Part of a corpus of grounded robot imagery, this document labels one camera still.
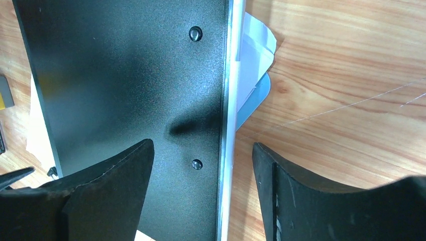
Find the yellow eraser block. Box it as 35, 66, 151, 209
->
0, 75, 15, 110

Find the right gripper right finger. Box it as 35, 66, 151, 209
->
252, 143, 425, 240

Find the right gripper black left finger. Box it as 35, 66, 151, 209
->
1, 139, 154, 240

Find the black folder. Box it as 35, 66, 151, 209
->
14, 1, 245, 240

